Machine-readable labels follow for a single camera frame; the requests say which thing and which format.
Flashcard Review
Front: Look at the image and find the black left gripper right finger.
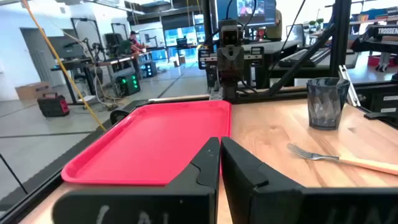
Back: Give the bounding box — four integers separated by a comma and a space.
220, 136, 398, 224

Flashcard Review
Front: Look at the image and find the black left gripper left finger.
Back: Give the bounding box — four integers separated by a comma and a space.
52, 136, 221, 224

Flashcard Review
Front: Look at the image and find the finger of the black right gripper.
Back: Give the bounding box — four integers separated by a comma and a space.
221, 81, 231, 101
229, 81, 239, 101

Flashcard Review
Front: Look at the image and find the fork with beige handle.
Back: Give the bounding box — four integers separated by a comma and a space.
286, 142, 398, 176

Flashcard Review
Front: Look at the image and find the red plastic tray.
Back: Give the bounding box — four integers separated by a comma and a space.
60, 100, 233, 187

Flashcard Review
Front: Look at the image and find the large computer monitor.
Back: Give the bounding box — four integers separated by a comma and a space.
216, 0, 277, 29

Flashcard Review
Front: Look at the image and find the person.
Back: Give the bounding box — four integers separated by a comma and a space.
266, 8, 283, 42
127, 30, 146, 54

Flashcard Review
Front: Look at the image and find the black keyboard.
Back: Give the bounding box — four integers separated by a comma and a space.
277, 47, 332, 68

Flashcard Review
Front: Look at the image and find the computer case with blue lights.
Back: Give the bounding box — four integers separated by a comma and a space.
141, 61, 158, 78

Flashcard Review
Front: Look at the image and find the computer case with green lights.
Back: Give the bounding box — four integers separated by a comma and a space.
115, 73, 141, 96

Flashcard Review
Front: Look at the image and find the silver metal strip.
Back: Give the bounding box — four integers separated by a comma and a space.
338, 64, 361, 107

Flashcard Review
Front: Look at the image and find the long workshop desk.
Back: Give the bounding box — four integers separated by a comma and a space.
50, 51, 153, 105

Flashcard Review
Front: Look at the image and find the black box with white labels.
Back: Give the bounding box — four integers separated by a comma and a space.
354, 82, 398, 125

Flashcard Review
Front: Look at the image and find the red and black floor box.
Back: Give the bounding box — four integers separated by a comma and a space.
37, 92, 70, 118

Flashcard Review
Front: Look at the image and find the cardboard box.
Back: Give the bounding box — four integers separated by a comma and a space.
14, 81, 52, 101

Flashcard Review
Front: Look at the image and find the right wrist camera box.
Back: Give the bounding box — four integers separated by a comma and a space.
219, 20, 244, 48

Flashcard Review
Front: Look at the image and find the black diagonal frame brace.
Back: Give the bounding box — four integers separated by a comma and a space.
267, 24, 336, 96

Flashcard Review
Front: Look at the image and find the black aluminium frame post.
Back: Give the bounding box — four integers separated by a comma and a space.
329, 0, 353, 78

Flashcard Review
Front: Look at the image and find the yellow hanging cable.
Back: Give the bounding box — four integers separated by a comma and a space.
21, 0, 108, 132

